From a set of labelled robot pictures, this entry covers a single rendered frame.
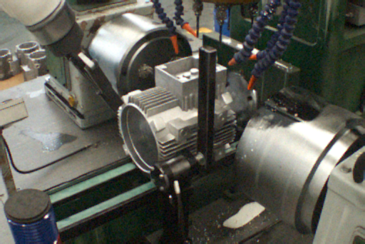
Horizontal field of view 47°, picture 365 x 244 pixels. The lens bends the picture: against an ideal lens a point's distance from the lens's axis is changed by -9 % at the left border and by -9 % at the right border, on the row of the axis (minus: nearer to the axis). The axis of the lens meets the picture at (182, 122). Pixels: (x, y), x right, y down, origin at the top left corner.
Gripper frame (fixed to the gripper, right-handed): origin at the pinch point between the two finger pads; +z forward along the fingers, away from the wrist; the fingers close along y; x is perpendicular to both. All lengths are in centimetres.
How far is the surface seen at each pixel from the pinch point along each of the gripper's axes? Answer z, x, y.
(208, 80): -3.2, -12.3, -20.9
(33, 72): 100, -1, 218
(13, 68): 98, 9, 245
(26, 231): -25, 24, -38
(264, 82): 17.2, -27.9, -13.9
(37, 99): 28, 11, 68
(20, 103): -5.2, 15.4, 16.4
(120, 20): 4.8, -19.9, 28.5
